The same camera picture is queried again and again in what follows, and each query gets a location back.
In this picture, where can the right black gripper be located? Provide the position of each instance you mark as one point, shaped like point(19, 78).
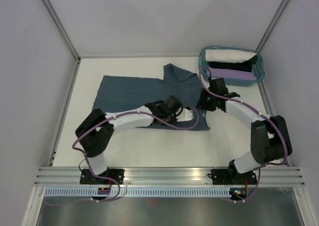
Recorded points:
point(202, 104)

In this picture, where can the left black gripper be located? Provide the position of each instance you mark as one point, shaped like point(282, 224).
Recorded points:
point(173, 120)

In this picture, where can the blue-grey t shirt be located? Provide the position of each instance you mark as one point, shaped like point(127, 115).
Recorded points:
point(118, 93)

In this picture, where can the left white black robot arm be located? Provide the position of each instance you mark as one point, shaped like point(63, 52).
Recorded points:
point(95, 132)

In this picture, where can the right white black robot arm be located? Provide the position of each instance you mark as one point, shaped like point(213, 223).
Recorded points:
point(269, 137)

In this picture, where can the purple rolled t shirt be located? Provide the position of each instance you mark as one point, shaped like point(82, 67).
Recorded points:
point(231, 74)

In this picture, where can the white rolled t shirt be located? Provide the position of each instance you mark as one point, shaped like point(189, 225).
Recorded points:
point(229, 56)

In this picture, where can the teal plastic basket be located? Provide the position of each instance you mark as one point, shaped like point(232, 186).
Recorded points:
point(257, 67)

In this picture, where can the black rolled t shirt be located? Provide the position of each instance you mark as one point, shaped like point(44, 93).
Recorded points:
point(244, 66)

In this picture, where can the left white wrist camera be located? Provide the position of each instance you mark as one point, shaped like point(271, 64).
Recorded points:
point(185, 116)

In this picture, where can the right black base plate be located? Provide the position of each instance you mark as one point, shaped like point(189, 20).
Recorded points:
point(225, 177)

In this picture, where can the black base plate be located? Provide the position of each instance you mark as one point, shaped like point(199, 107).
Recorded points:
point(116, 174)
point(225, 177)

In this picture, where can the aluminium front rail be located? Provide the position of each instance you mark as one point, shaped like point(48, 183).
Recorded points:
point(171, 177)

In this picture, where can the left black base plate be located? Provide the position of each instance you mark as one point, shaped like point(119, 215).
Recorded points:
point(116, 174)

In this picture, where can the right aluminium frame post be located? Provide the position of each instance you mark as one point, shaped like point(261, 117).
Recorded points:
point(276, 17)

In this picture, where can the aluminium frame post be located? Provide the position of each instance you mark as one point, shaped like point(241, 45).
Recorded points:
point(61, 29)
point(276, 17)

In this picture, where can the light blue cable duct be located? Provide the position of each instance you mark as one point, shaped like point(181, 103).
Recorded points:
point(138, 192)

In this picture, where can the left aluminium frame post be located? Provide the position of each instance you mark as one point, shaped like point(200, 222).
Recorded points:
point(61, 29)

